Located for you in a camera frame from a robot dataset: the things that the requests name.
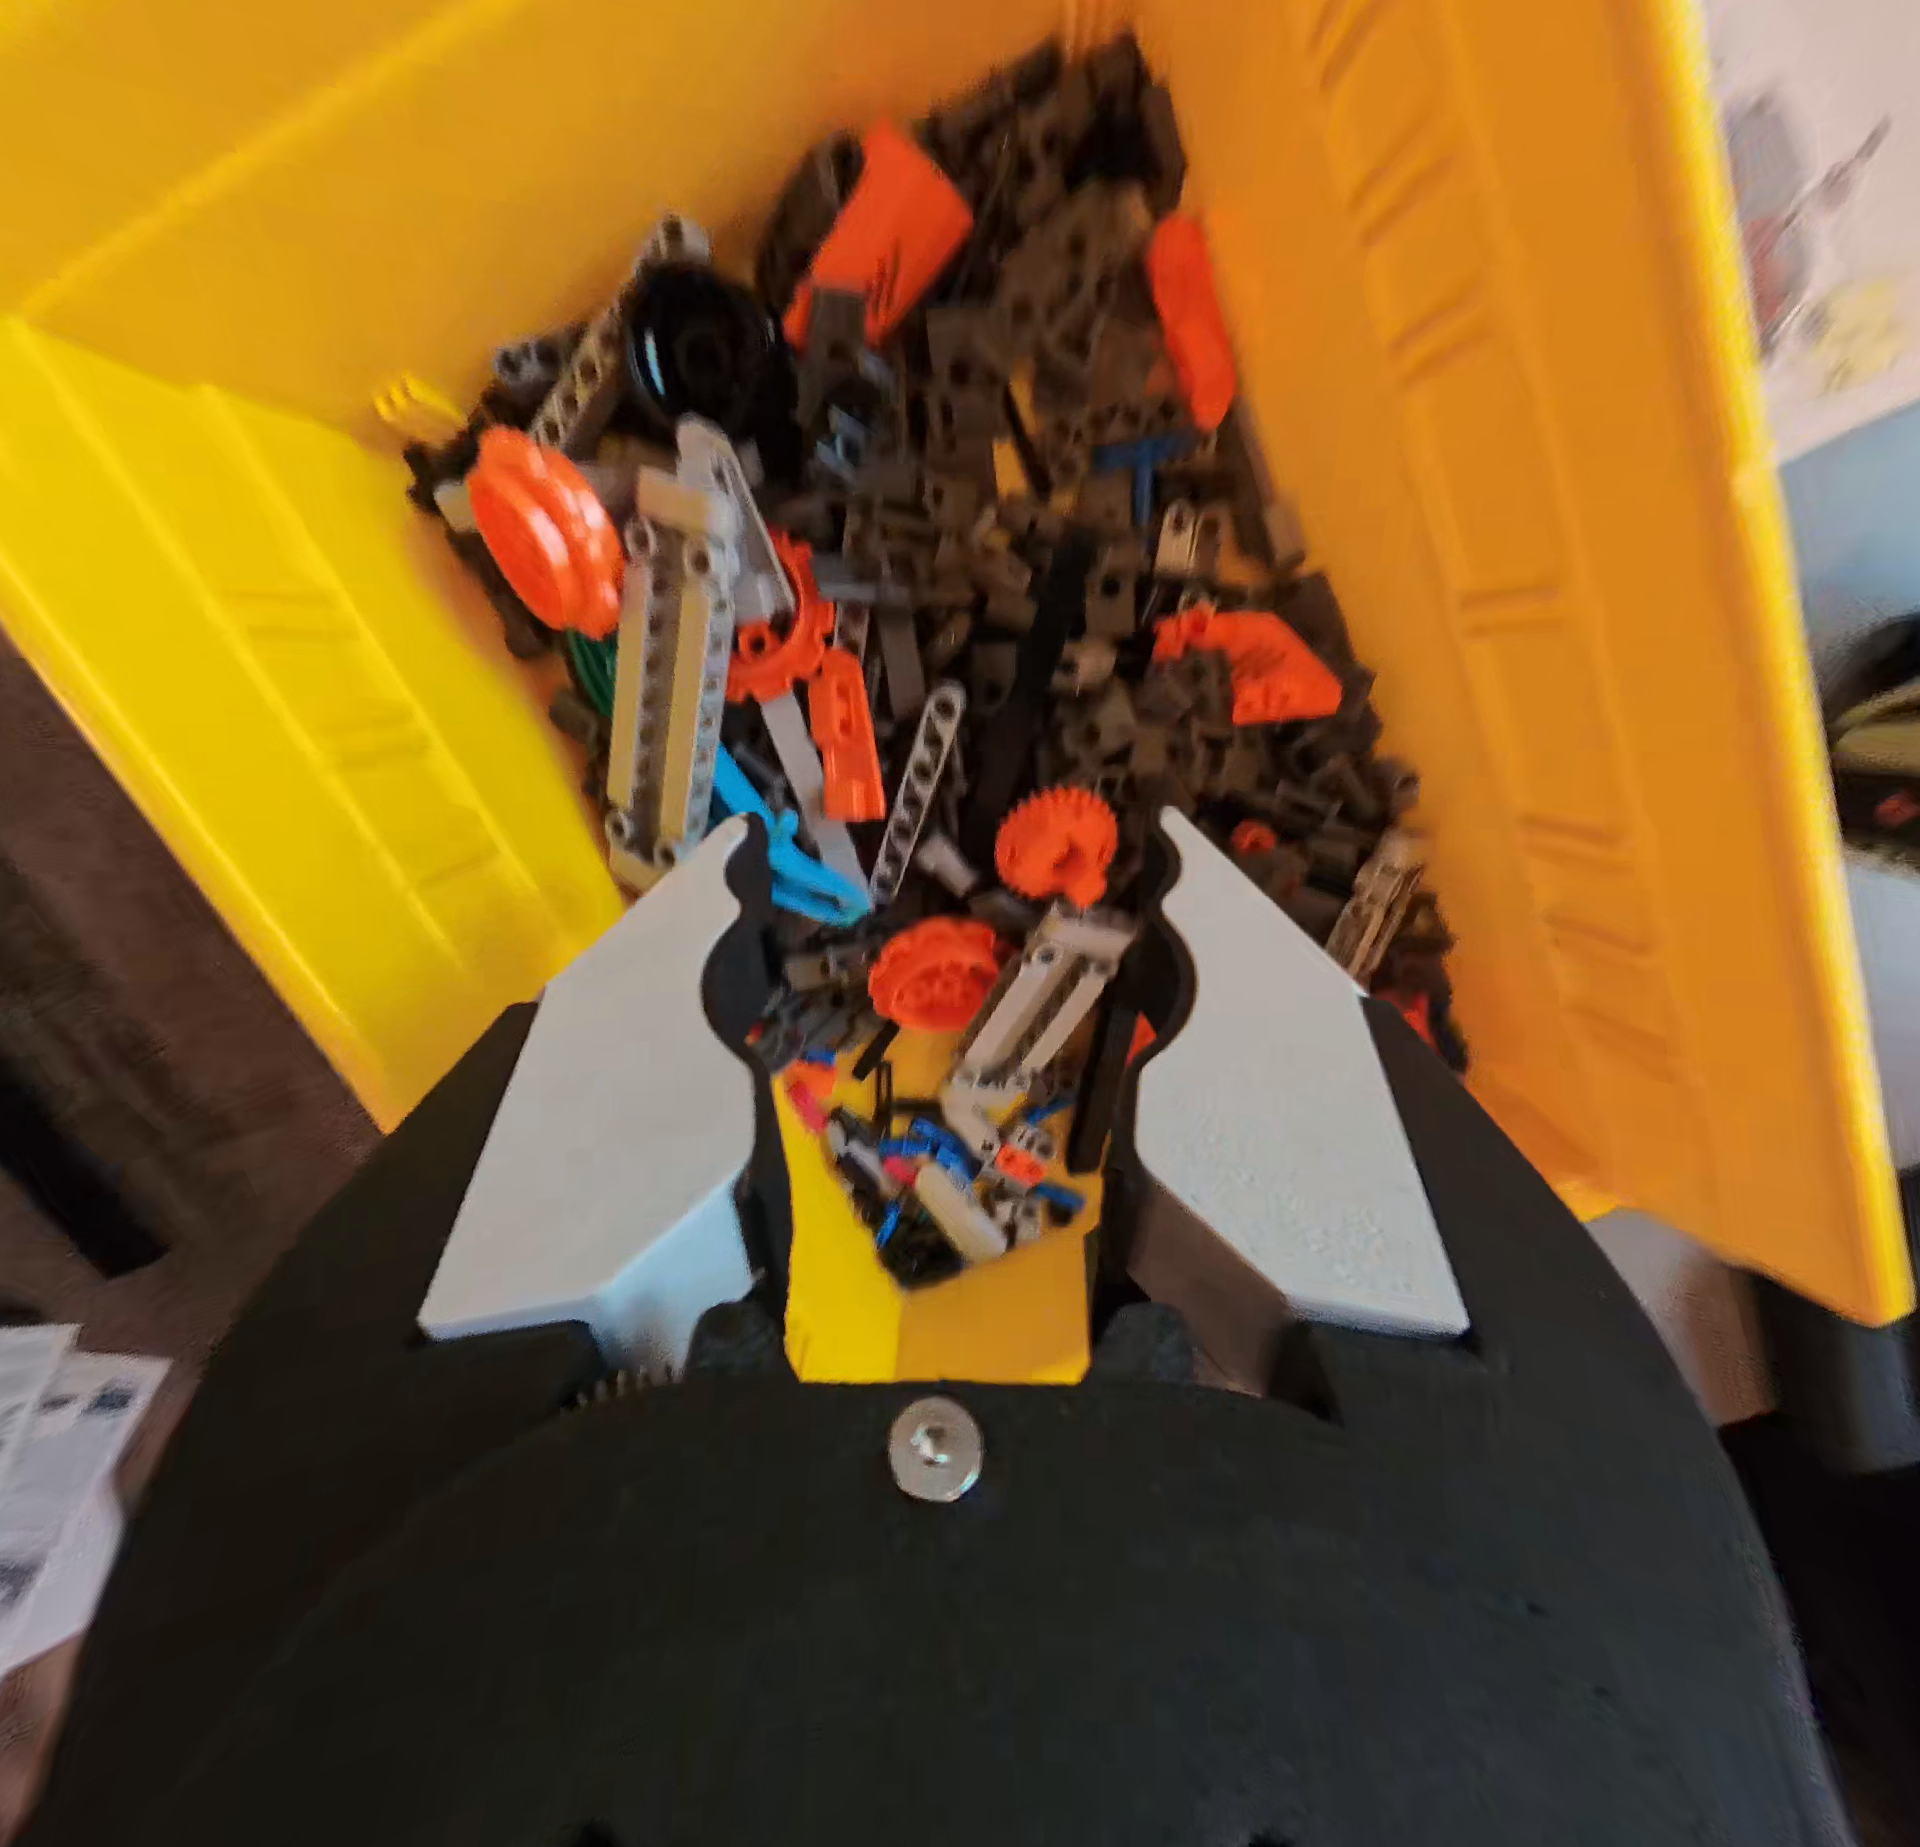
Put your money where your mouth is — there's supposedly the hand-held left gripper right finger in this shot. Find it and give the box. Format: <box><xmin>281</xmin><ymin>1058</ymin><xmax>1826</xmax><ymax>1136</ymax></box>
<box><xmin>1102</xmin><ymin>805</ymin><xmax>1471</xmax><ymax>1390</ymax></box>

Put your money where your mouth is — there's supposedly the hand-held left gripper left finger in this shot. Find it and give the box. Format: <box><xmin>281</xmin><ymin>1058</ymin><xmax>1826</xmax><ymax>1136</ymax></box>
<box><xmin>416</xmin><ymin>815</ymin><xmax>794</xmax><ymax>1374</ymax></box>

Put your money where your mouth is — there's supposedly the orange connector piece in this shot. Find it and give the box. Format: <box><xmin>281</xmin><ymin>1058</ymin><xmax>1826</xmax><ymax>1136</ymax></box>
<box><xmin>809</xmin><ymin>653</ymin><xmax>888</xmax><ymax>825</ymax></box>

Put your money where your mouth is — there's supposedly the pile of building brick pieces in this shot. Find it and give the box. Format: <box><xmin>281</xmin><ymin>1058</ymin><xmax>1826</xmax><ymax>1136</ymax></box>
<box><xmin>404</xmin><ymin>31</ymin><xmax>1471</xmax><ymax>1278</ymax></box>

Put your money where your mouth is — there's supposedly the yellow plastic bin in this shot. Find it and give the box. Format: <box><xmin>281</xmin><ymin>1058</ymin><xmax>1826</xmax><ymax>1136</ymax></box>
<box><xmin>0</xmin><ymin>0</ymin><xmax>1913</xmax><ymax>1382</ymax></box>

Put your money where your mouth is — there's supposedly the light grey holed beam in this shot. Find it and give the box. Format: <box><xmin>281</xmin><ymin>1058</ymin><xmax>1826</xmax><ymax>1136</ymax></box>
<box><xmin>1326</xmin><ymin>827</ymin><xmax>1428</xmax><ymax>979</ymax></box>

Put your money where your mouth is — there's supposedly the blue curved piece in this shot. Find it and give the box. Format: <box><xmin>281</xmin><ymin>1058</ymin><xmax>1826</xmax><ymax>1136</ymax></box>
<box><xmin>712</xmin><ymin>743</ymin><xmax>871</xmax><ymax>925</ymax></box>

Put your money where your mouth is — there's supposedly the orange gear wheel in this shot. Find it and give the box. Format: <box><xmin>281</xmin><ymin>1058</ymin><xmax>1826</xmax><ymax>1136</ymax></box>
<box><xmin>463</xmin><ymin>429</ymin><xmax>623</xmax><ymax>637</ymax></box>
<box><xmin>870</xmin><ymin>917</ymin><xmax>1003</xmax><ymax>1022</ymax></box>
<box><xmin>724</xmin><ymin>533</ymin><xmax>833</xmax><ymax>703</ymax></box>

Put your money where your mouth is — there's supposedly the small orange gear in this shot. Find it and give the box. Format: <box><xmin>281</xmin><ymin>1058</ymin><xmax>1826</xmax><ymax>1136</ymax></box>
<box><xmin>993</xmin><ymin>789</ymin><xmax>1120</xmax><ymax>903</ymax></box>

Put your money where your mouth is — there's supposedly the orange striped panel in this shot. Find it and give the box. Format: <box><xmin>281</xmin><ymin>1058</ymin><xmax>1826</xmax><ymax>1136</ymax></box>
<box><xmin>1152</xmin><ymin>605</ymin><xmax>1343</xmax><ymax>727</ymax></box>

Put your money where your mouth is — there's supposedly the printed instruction leaflet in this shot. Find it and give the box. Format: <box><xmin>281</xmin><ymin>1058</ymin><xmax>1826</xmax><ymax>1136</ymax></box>
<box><xmin>0</xmin><ymin>1320</ymin><xmax>84</xmax><ymax>1622</ymax></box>
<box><xmin>30</xmin><ymin>1348</ymin><xmax>174</xmax><ymax>1674</ymax></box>

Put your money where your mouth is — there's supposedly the white long panel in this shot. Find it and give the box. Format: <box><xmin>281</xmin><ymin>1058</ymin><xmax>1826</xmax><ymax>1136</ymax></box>
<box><xmin>672</xmin><ymin>413</ymin><xmax>797</xmax><ymax>625</ymax></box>

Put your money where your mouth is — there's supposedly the grey long holed beam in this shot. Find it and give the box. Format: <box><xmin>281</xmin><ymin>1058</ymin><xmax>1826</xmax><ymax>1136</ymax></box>
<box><xmin>524</xmin><ymin>211</ymin><xmax>713</xmax><ymax>453</ymax></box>

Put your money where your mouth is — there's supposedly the black wheel rim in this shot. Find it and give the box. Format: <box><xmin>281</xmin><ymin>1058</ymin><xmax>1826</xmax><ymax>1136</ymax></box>
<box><xmin>622</xmin><ymin>263</ymin><xmax>790</xmax><ymax>431</ymax></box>

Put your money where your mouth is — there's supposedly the narrow orange curved panel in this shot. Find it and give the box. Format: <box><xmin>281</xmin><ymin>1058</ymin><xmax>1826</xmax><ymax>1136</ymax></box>
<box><xmin>1145</xmin><ymin>211</ymin><xmax>1239</xmax><ymax>431</ymax></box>

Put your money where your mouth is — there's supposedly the large orange curved panel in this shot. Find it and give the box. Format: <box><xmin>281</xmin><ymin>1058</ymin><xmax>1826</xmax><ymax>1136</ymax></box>
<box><xmin>779</xmin><ymin>121</ymin><xmax>978</xmax><ymax>349</ymax></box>

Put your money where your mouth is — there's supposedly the open instruction booklet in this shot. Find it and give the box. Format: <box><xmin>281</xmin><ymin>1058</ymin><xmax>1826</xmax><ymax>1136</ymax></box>
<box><xmin>1693</xmin><ymin>0</ymin><xmax>1920</xmax><ymax>453</ymax></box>

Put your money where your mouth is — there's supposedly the light grey beam frame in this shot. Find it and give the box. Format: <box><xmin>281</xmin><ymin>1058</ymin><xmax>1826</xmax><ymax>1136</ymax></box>
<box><xmin>603</xmin><ymin>467</ymin><xmax>743</xmax><ymax>889</ymax></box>

